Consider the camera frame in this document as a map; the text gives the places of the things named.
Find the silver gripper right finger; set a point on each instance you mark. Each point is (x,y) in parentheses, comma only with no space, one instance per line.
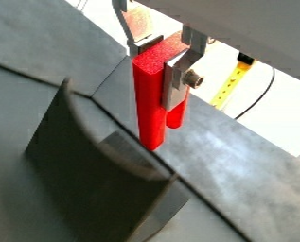
(180,76)

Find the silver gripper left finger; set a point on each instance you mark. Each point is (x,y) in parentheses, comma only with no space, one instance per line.
(137,24)

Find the red square-circle object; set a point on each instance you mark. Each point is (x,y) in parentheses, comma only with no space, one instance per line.
(148,74)

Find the black curved fixture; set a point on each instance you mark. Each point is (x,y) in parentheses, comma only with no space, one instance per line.
(114,193)

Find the yellow tape measure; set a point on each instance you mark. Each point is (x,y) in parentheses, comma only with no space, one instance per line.
(244,64)

